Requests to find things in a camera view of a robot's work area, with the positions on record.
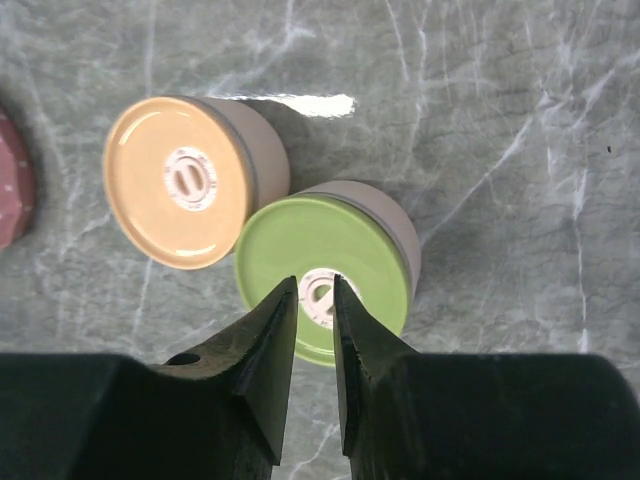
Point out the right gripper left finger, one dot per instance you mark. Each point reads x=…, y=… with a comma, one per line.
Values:
x=215, y=411

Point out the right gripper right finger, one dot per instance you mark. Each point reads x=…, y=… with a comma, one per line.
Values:
x=411, y=415

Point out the green round lid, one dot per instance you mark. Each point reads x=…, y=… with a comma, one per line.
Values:
x=315, y=238

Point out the beige steel container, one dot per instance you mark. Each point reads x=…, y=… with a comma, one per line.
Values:
x=385, y=211
x=266, y=156

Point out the beige round lid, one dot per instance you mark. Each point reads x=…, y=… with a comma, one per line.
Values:
x=178, y=181

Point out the pink polka dot plate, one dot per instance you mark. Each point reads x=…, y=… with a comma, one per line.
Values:
x=17, y=182

